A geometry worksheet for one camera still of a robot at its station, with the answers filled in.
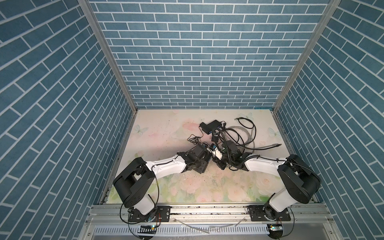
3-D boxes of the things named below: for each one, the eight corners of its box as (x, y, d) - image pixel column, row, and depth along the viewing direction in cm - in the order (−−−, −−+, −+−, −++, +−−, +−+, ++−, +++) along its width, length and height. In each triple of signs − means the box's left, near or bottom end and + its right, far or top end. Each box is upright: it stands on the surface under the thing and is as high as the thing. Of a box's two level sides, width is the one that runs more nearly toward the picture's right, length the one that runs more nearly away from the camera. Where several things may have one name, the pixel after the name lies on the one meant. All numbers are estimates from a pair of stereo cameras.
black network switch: (208, 136, 106) (208, 133, 103) (198, 127, 111) (198, 124, 108) (221, 126, 112) (221, 123, 109) (211, 118, 117) (211, 115, 114)
